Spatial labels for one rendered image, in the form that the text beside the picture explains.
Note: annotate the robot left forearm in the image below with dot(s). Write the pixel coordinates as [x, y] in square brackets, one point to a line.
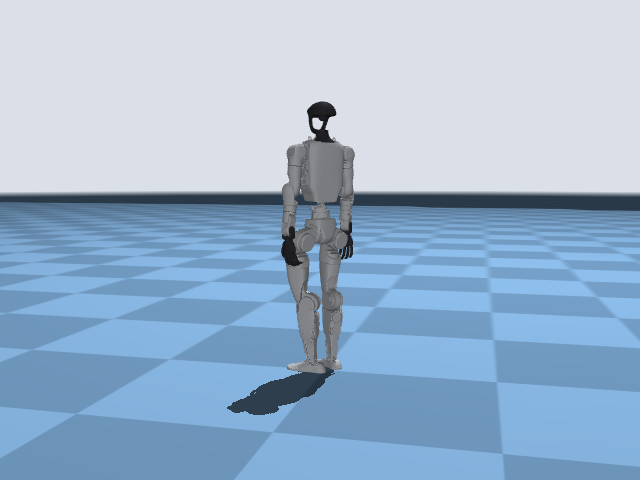
[290, 204]

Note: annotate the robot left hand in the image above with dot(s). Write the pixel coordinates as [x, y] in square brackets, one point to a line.
[288, 249]

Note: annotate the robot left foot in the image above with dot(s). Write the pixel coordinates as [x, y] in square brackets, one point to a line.
[319, 367]

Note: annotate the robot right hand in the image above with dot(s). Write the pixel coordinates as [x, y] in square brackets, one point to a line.
[349, 243]

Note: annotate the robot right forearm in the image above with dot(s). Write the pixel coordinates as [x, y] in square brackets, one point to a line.
[346, 208]

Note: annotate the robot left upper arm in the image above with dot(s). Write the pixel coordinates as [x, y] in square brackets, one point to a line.
[295, 154]

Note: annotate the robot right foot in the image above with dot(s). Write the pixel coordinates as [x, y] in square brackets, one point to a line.
[334, 364]

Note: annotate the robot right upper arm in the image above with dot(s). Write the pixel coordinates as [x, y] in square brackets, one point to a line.
[347, 183]

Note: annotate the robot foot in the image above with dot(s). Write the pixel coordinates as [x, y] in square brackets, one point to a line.
[334, 364]
[319, 367]

